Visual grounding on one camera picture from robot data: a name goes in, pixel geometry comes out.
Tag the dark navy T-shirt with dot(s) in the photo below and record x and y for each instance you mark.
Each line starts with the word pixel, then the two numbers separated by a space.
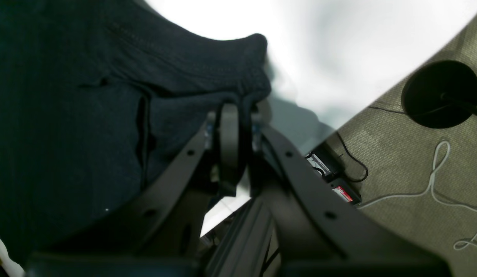
pixel 96 98

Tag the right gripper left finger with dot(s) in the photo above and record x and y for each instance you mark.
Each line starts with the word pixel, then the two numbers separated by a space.
pixel 157 233

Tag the black box with name sticker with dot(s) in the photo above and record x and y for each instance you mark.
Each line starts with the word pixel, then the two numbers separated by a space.
pixel 331 169

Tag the black round lamp base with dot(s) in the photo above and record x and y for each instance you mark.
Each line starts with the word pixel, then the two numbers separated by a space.
pixel 421 96

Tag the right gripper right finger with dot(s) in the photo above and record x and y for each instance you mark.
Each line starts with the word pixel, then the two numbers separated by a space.
pixel 319 234

